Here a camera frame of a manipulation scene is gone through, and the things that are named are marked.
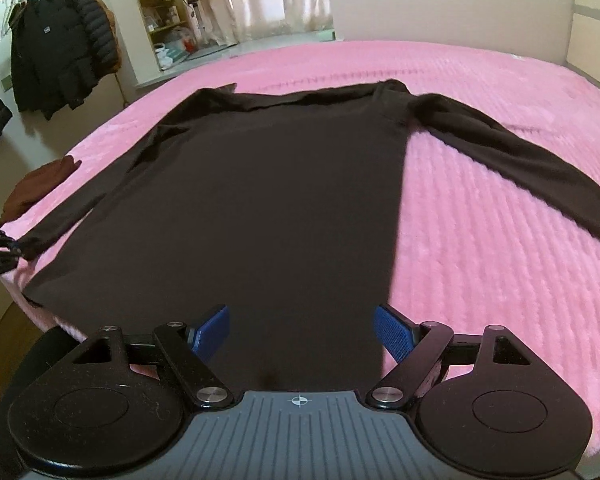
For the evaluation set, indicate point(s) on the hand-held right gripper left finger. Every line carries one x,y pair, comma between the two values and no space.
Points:
214,329

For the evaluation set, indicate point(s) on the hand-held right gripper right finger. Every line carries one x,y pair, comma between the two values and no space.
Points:
392,332

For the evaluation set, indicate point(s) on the black long-sleeve shirt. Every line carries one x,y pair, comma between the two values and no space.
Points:
255,210

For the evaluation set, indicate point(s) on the brown garment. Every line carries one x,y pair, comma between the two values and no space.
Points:
35,185

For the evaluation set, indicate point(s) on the pink fleece blanket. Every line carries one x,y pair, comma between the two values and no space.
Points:
480,260

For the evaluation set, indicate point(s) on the black puffer jacket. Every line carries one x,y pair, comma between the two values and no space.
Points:
55,50

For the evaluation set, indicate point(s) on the brown jacket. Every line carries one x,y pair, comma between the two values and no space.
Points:
107,20

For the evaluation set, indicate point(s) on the cluttered storage shelf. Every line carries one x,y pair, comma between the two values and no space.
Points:
162,17

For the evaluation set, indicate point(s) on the sheer window curtain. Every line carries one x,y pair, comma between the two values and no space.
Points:
270,0

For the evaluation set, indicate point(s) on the beige headboard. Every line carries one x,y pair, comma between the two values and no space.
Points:
595,45

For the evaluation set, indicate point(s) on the wall socket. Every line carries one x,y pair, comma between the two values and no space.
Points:
6,83

